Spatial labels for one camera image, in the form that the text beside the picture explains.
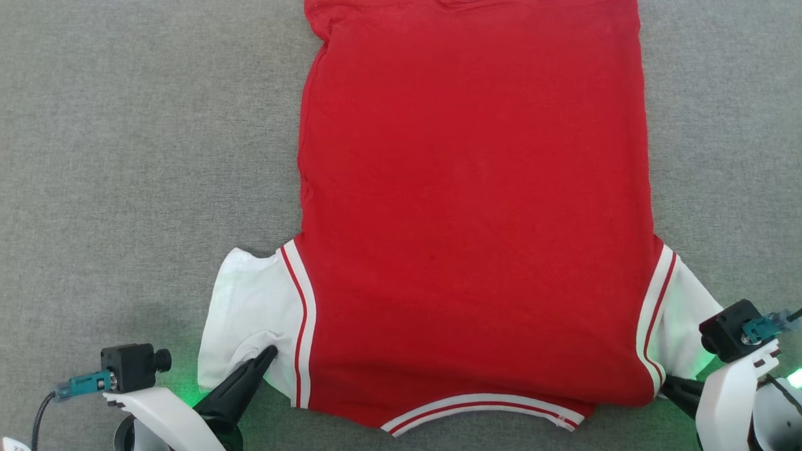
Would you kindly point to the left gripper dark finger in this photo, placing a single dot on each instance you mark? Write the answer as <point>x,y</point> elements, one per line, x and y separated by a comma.
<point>244,404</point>
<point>229,391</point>

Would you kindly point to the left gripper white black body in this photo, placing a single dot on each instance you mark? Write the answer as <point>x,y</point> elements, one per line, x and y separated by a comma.
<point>163,416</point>

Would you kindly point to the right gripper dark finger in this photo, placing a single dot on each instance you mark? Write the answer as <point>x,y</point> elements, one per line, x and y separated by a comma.
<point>684,391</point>

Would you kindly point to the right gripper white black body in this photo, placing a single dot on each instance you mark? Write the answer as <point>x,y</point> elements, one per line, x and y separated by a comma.
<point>727,401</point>

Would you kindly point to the red and white shirt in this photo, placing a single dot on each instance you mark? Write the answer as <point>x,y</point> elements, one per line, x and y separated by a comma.
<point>470,188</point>

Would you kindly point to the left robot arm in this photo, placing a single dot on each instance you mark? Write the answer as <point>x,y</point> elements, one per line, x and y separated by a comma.
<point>147,441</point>

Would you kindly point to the grey fabric sofa cushion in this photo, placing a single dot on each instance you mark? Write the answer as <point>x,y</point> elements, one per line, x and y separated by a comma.
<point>125,125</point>

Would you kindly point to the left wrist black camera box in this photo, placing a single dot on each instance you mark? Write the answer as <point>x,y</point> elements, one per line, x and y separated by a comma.
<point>128,369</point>

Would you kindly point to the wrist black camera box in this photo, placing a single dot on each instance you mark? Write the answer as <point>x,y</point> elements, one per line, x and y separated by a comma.
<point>727,329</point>
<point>128,369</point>

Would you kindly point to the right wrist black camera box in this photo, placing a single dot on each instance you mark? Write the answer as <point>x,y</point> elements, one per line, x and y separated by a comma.
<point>727,329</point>

